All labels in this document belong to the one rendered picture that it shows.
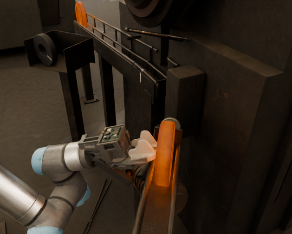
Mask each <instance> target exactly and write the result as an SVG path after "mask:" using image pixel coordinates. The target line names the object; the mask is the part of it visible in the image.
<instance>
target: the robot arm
mask: <svg viewBox="0 0 292 234"><path fill-rule="evenodd" d="M100 132H101V133H99V135H98V136H93V137H89V136H88V134H85V135H82V137H81V140H80V141H78V142H72V143H64V144H58V145H49V146H47V147H43V148H39V149H37V150H36V151H35V152H34V154H33V156H32V161H31V162H32V168H33V170H34V171H35V173H37V174H39V175H49V177H50V178H51V180H52V181H53V182H54V184H55V185H56V187H55V189H54V190H53V192H52V193H51V195H50V197H49V198H48V199H46V198H44V197H43V196H42V195H40V194H39V193H38V192H37V191H35V190H34V189H32V188H31V187H30V186H28V185H27V184H26V183H24V182H23V181H22V180H21V179H19V178H18V177H17V176H15V175H14V174H13V173H12V172H10V171H9V170H7V169H6V168H5V167H3V166H2V165H1V164H0V209H1V210H2V211H4V212H5V213H6V214H8V215H9V216H11V217H12V218H14V219H15V220H17V221H18V222H19V223H21V224H22V225H24V226H25V227H27V228H28V231H27V234H63V233H64V229H65V227H66V225H67V223H68V221H69V219H70V217H71V215H72V213H73V212H74V210H75V208H76V207H78V206H81V205H83V204H84V203H85V201H86V200H88V199H89V197H90V195H91V190H90V188H89V186H88V183H87V181H86V179H85V178H84V177H83V175H82V174H81V172H80V170H86V169H89V168H94V167H96V166H97V167H99V168H100V169H101V170H103V171H104V172H106V173H107V174H109V175H110V176H112V177H114V178H115V179H117V180H118V181H120V182H121V183H123V184H124V185H126V186H129V185H131V184H132V183H133V179H134V175H135V170H134V168H137V167H139V166H142V165H144V164H147V163H148V162H150V161H152V160H154V159H155V158H156V148H157V142H156V140H155V139H154V138H153V136H152V135H151V134H150V132H149V131H147V130H143V131H142V132H141V134H140V138H139V139H134V140H133V141H130V135H129V132H128V130H126V128H125V126H124V124H121V125H115V126H110V127H105V129H104V130H102V131H100ZM105 132H106V133H105ZM104 134H105V135H104Z"/></svg>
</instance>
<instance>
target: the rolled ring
mask: <svg viewBox="0 0 292 234"><path fill-rule="evenodd" d="M75 11H76V17H77V22H78V23H80V24H81V25H83V26H84V27H86V28H87V17H86V12H85V8H84V5H83V3H82V2H81V1H79V2H76V4H75Z"/></svg>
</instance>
